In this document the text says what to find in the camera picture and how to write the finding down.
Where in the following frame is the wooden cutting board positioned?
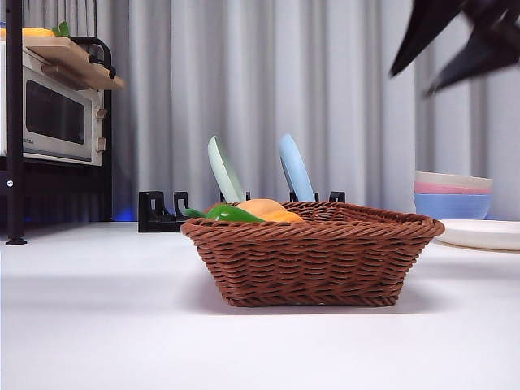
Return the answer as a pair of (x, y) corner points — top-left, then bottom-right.
(19, 35), (126, 91)

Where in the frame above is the grey curtain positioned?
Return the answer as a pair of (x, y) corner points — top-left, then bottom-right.
(15, 0), (520, 223)

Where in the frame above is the white microwave oven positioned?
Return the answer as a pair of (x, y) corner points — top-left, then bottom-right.
(0, 42), (106, 167)

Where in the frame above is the pale green plate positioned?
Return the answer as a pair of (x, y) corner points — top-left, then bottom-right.
(207, 135), (247, 203)

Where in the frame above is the cream bowl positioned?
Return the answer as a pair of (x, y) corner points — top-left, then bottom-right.
(414, 171), (495, 190)

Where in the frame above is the green cucumber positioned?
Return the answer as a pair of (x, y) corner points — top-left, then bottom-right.
(184, 202), (266, 223)

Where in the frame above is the brown potato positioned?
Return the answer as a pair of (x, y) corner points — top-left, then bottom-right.
(235, 197), (288, 216)

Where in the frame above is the black metal shelf frame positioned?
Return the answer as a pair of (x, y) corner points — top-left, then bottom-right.
(0, 0), (115, 246)

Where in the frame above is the pale blue plate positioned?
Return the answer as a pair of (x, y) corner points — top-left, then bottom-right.
(278, 132), (317, 203)

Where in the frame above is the blue bowl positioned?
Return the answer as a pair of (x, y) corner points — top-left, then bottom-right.
(413, 193), (493, 221)

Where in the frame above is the yellow toy food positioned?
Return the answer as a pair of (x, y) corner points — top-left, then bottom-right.
(0, 26), (56, 38)

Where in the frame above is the black dish rack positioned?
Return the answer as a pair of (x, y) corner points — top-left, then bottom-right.
(137, 189), (346, 233)

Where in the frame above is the white flat plate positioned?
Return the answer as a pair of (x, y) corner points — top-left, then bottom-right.
(433, 219), (520, 251)

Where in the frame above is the orange corn cob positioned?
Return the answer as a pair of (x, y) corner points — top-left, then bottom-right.
(263, 210), (305, 223)

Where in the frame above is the brown wicker basket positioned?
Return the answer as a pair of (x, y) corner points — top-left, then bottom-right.
(180, 201), (446, 308)

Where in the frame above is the pink bowl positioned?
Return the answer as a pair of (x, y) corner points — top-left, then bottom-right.
(414, 180), (493, 197)

